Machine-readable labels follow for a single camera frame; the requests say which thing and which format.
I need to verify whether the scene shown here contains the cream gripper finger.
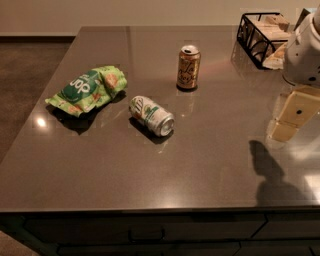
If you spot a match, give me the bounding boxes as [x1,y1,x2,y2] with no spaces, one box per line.
[268,85,320,142]

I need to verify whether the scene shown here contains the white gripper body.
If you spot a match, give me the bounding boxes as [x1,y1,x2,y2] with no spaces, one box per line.
[283,13,320,87]

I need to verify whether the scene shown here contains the silver green 7up can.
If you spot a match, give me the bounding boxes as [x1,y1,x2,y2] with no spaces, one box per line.
[129,96,175,137]

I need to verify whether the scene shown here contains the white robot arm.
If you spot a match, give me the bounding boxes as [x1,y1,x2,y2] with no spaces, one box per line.
[267,7,320,142]

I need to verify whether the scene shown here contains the orange LaCroix can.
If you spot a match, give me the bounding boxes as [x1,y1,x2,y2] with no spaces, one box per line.
[176,45,201,90]

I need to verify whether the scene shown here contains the wooden blocks in basket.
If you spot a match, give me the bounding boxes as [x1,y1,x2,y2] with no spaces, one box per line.
[249,14,290,70]

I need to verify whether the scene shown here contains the green chip bag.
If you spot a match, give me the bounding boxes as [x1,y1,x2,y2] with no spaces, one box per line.
[45,66,127,117]

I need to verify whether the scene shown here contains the black wire basket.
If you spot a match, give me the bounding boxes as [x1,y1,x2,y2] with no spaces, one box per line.
[237,12,290,69]

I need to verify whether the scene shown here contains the dark cabinet drawer handle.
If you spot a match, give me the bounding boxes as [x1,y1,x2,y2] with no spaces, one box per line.
[128,228,166,243]

